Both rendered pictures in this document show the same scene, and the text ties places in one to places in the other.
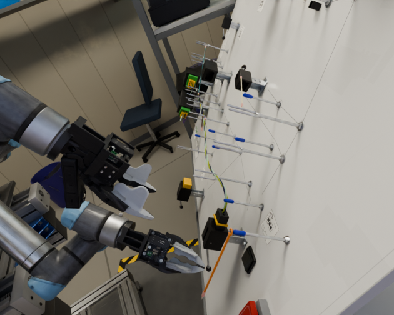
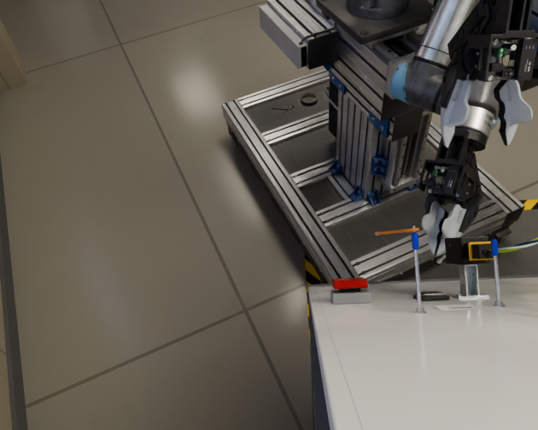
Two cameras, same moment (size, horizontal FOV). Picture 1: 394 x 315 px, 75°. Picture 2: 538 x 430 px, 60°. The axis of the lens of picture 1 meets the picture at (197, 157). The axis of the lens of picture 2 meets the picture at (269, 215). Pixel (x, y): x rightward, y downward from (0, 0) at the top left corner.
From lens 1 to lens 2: 0.37 m
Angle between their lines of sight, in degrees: 63
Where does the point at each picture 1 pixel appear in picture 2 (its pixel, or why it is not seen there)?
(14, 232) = (448, 14)
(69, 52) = not seen: outside the picture
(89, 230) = not seen: hidden behind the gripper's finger
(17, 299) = (394, 65)
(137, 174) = (515, 105)
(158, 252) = (440, 184)
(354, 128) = (516, 349)
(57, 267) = (421, 83)
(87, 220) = not seen: hidden behind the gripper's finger
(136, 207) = (448, 117)
